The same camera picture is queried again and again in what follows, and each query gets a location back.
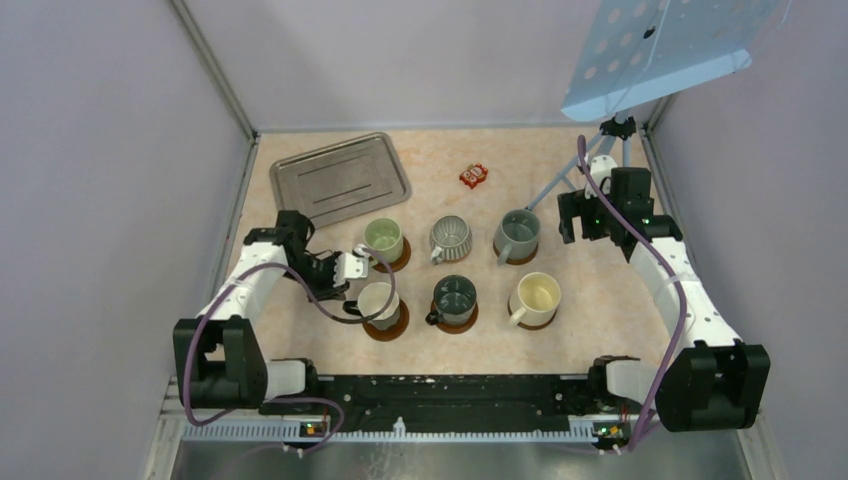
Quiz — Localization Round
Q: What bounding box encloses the light blue perforated board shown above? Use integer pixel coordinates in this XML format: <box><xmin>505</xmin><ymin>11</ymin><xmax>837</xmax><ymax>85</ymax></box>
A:
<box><xmin>561</xmin><ymin>0</ymin><xmax>793</xmax><ymax>123</ymax></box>

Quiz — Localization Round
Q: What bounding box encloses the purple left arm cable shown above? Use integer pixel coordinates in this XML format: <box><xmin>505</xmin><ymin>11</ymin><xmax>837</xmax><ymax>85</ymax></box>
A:
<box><xmin>182</xmin><ymin>245</ymin><xmax>399</xmax><ymax>458</ymax></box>

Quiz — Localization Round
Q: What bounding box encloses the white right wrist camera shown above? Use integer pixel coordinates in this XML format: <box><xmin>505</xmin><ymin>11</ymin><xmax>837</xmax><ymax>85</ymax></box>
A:
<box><xmin>584</xmin><ymin>155</ymin><xmax>618</xmax><ymax>199</ymax></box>

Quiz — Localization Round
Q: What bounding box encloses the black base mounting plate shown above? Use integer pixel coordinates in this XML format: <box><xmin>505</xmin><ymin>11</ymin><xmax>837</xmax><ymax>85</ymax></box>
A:
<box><xmin>259</xmin><ymin>374</ymin><xmax>641</xmax><ymax>433</ymax></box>

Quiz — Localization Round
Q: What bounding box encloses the cream yellow mug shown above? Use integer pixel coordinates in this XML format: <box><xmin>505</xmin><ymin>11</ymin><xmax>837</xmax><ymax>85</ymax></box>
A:
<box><xmin>508</xmin><ymin>272</ymin><xmax>562</xmax><ymax>310</ymax></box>

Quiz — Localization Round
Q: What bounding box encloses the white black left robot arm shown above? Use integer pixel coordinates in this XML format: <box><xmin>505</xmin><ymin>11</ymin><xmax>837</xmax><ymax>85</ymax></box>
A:
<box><xmin>172</xmin><ymin>210</ymin><xmax>349</xmax><ymax>414</ymax></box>

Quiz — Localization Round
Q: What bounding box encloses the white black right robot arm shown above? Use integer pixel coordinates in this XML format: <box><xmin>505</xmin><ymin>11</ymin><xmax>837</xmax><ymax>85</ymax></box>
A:
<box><xmin>557</xmin><ymin>167</ymin><xmax>771</xmax><ymax>432</ymax></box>

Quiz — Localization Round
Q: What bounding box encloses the black mug white inside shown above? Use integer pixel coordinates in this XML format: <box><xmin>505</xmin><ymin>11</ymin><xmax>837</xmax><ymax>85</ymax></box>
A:
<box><xmin>343</xmin><ymin>282</ymin><xmax>400</xmax><ymax>332</ymax></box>

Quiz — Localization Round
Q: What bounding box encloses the grey ribbed mug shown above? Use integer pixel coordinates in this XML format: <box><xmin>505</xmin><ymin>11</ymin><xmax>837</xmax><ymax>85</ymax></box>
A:
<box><xmin>429</xmin><ymin>215</ymin><xmax>473</xmax><ymax>265</ymax></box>

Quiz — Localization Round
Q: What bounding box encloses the brown wooden coaster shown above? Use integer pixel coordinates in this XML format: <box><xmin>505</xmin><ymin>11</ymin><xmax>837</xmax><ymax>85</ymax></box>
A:
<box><xmin>362</xmin><ymin>300</ymin><xmax>410</xmax><ymax>342</ymax></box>
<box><xmin>371</xmin><ymin>237</ymin><xmax>412</xmax><ymax>273</ymax></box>
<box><xmin>434</xmin><ymin>304</ymin><xmax>479</xmax><ymax>335</ymax></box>
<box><xmin>493</xmin><ymin>244</ymin><xmax>539</xmax><ymax>266</ymax></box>
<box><xmin>507</xmin><ymin>303</ymin><xmax>558</xmax><ymax>331</ymax></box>

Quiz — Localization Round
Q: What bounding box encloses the red owl wooden toy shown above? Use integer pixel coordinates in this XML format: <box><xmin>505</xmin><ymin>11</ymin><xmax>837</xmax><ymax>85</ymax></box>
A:
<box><xmin>459</xmin><ymin>163</ymin><xmax>489</xmax><ymax>189</ymax></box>

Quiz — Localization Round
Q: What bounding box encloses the grey blue mug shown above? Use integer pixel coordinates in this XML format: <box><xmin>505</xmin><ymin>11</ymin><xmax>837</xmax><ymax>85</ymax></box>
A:
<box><xmin>493</xmin><ymin>209</ymin><xmax>541</xmax><ymax>260</ymax></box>

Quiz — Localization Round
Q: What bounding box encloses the metal tray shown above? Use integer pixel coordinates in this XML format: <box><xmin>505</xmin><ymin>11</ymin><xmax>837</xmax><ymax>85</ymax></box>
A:
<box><xmin>269</xmin><ymin>132</ymin><xmax>412</xmax><ymax>228</ymax></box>

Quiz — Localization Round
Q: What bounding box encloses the light green mug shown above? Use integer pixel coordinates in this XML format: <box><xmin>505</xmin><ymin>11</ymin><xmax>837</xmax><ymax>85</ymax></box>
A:
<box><xmin>363</xmin><ymin>217</ymin><xmax>405</xmax><ymax>264</ymax></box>

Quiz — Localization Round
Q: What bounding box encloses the dark green mug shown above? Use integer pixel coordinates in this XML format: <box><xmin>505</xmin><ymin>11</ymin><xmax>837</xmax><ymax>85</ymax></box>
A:
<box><xmin>425</xmin><ymin>275</ymin><xmax>477</xmax><ymax>327</ymax></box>

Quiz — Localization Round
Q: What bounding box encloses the light blue tripod stand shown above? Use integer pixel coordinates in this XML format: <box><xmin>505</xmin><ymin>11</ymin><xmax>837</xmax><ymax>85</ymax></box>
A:
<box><xmin>525</xmin><ymin>110</ymin><xmax>637</xmax><ymax>211</ymax></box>

